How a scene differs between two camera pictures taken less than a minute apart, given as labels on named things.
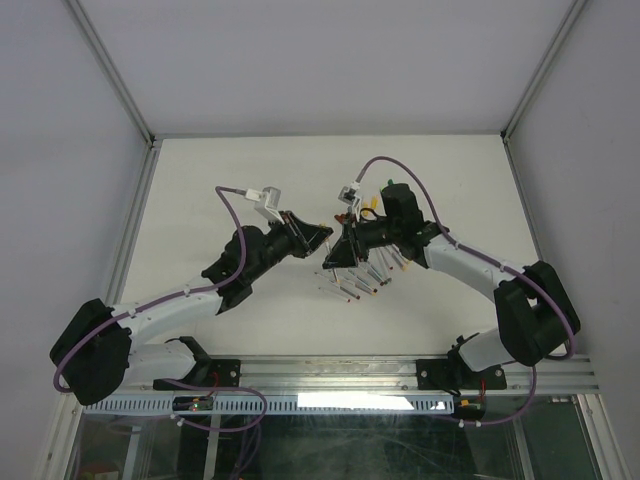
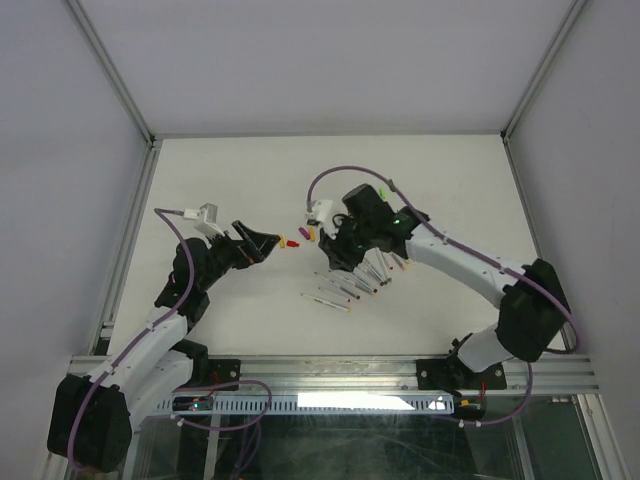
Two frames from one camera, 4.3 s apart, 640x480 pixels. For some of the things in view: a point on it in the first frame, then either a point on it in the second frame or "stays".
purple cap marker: x=337 y=286 stays
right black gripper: x=345 y=254 stays
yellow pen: x=400 y=261 stays
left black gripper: x=304 y=238 to x=253 y=246
